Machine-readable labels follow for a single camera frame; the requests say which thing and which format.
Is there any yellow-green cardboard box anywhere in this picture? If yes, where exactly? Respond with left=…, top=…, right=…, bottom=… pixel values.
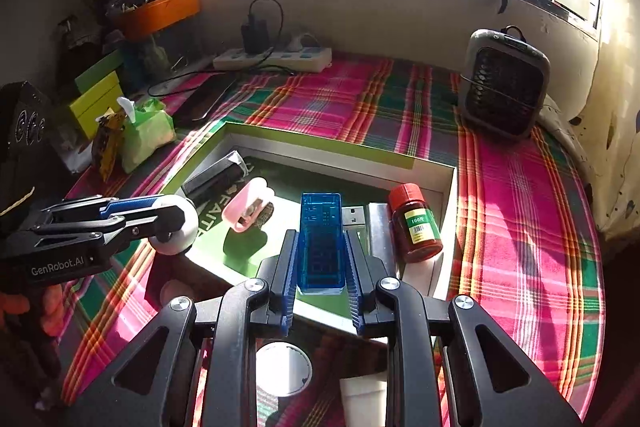
left=68, top=72, right=124, bottom=140

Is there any green cardboard box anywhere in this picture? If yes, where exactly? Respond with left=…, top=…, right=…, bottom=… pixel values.
left=147, top=121, right=460, bottom=346

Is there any green cardboard box lid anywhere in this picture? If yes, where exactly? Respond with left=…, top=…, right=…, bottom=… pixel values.
left=74, top=49, right=126, bottom=94

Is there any pink green plaid blanket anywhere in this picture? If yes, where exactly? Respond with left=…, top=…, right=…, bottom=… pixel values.
left=59, top=57, right=604, bottom=427

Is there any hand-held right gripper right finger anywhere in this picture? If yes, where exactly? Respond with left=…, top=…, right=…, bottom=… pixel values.
left=343, top=231, right=584, bottom=427

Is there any black charger with cable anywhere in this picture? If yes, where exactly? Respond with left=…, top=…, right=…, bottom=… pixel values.
left=241, top=0, right=285, bottom=56

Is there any white round earbud case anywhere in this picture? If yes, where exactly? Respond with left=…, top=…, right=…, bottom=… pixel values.
left=150, top=196, right=200, bottom=257

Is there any pink earbud case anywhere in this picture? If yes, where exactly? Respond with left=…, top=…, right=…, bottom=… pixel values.
left=222, top=177, right=275, bottom=234

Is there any person's left hand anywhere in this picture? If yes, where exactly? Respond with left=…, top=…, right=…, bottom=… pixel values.
left=0, top=284, right=64, bottom=340

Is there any black flat tablet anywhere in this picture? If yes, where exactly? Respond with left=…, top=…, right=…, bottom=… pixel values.
left=172, top=74, right=239, bottom=128

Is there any grey desk fan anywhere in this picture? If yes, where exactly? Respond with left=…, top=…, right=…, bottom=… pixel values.
left=458, top=26, right=551, bottom=139

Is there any white power strip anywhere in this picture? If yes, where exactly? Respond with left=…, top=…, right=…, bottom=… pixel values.
left=213, top=45, right=334, bottom=73

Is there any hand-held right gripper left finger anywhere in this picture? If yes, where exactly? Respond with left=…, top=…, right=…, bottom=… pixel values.
left=65, top=229, right=301, bottom=427

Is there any black rectangular case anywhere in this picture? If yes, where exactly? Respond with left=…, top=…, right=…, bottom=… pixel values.
left=180, top=150, right=249, bottom=204

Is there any green tissue pack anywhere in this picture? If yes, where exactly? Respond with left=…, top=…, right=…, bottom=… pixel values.
left=115, top=96, right=177, bottom=174

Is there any silver metal lighter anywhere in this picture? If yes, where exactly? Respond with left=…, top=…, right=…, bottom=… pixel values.
left=368, top=201, right=402, bottom=279

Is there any white charger adapter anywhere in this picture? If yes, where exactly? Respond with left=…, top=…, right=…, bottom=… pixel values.
left=339, top=376, right=389, bottom=427

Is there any blue transparent usb tester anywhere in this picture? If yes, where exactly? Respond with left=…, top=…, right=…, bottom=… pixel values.
left=298, top=192, right=366, bottom=296

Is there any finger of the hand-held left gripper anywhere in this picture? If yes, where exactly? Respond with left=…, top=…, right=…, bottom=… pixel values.
left=22, top=194, right=169, bottom=229
left=34, top=204, right=187, bottom=254

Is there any orange plastic tray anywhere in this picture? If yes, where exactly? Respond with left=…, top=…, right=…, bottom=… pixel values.
left=119, top=0, right=202, bottom=40

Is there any red plastic jar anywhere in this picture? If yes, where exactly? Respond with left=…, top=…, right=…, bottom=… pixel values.
left=388, top=183, right=445, bottom=264

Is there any green container with white lid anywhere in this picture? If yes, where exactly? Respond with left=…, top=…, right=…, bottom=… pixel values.
left=255, top=341, right=313, bottom=396

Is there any black bag with silver ornament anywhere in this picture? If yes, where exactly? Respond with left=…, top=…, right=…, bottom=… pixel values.
left=0, top=81, right=57, bottom=208

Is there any yellow snack packet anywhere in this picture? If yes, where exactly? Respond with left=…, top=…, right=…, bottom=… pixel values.
left=95, top=111, right=126, bottom=183

